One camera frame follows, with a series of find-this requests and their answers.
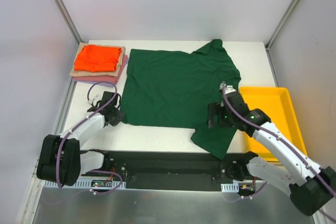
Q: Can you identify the aluminium front rail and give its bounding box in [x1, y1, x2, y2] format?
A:
[35, 156, 45, 180]

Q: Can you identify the left white cable duct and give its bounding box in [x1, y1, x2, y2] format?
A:
[44, 177, 125, 189]

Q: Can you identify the dark green t shirt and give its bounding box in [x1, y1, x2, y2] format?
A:
[121, 39, 241, 159]

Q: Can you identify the yellow plastic tray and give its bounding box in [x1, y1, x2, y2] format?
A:
[239, 87, 307, 155]

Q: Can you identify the right white cable duct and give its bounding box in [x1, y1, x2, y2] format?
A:
[220, 183, 239, 193]

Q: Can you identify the white cable duct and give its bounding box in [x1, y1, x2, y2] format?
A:
[220, 183, 239, 193]
[44, 177, 125, 189]

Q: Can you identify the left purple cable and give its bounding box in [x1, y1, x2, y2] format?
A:
[54, 82, 124, 197]

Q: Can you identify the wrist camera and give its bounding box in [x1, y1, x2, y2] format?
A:
[219, 83, 250, 116]
[87, 91, 121, 114]

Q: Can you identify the folded beige t shirt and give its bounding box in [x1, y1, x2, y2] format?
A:
[70, 43, 125, 77]

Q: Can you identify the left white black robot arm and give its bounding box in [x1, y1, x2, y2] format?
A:
[36, 105, 124, 187]

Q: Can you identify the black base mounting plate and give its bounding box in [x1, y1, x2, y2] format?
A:
[84, 151, 260, 191]

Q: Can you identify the left aluminium frame post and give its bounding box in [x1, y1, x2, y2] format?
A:
[54, 0, 83, 44]

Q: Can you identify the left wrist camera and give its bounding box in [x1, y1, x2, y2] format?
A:
[87, 91, 121, 114]

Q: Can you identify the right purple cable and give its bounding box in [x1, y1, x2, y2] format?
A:
[220, 81, 336, 224]

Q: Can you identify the folded orange t shirt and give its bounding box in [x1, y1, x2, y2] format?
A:
[73, 45, 122, 73]

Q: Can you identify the right aluminium frame post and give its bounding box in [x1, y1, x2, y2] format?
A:
[265, 0, 301, 52]

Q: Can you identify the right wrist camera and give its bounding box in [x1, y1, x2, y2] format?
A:
[219, 83, 250, 116]

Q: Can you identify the purple cable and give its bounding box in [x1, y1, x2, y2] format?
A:
[54, 82, 124, 197]
[220, 81, 336, 224]

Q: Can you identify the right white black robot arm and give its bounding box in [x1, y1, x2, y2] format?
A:
[207, 102, 335, 216]

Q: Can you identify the folded pink t shirt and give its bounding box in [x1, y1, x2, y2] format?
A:
[73, 55, 128, 84]

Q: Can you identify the aluminium frame post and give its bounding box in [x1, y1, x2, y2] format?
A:
[54, 0, 83, 44]
[265, 0, 301, 52]

